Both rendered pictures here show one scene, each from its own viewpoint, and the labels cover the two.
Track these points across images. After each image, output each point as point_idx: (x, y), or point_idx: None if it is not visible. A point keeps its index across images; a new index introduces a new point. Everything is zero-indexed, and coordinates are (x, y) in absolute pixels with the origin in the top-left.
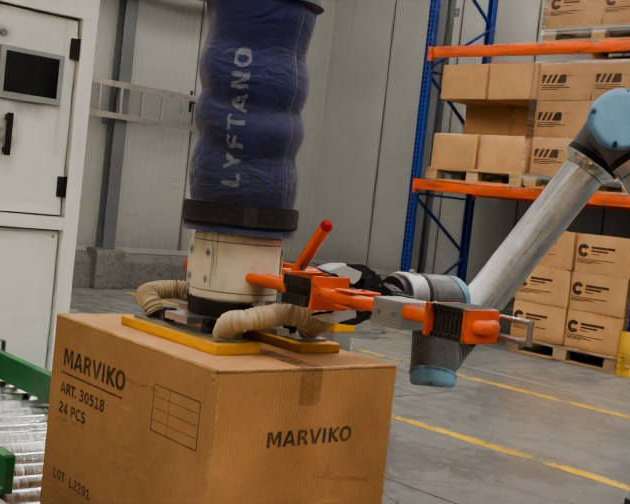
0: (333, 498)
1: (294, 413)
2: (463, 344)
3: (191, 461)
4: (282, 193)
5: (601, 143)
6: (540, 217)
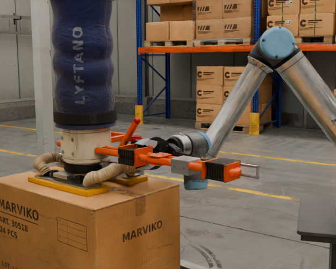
0: (157, 258)
1: (134, 221)
2: None
3: (85, 256)
4: (108, 103)
5: (269, 56)
6: (239, 94)
